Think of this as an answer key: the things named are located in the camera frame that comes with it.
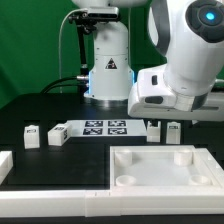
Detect black cables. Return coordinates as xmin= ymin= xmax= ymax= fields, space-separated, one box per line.
xmin=39 ymin=75 xmax=90 ymax=94

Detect white square tabletop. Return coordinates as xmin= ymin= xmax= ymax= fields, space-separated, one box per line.
xmin=110 ymin=145 xmax=224 ymax=196

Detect white cable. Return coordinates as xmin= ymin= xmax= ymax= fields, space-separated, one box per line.
xmin=58 ymin=9 xmax=88 ymax=94

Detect black camera on stand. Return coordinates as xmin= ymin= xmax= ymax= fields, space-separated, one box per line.
xmin=68 ymin=7 xmax=120 ymax=75

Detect fiducial marker sheet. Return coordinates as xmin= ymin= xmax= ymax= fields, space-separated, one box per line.
xmin=68 ymin=119 xmax=147 ymax=137

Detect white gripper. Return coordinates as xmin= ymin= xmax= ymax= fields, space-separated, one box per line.
xmin=128 ymin=65 xmax=224 ymax=121

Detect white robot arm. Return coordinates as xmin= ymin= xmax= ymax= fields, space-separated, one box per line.
xmin=128 ymin=0 xmax=224 ymax=121

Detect white block at left edge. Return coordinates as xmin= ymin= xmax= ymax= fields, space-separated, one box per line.
xmin=0 ymin=151 xmax=13 ymax=185

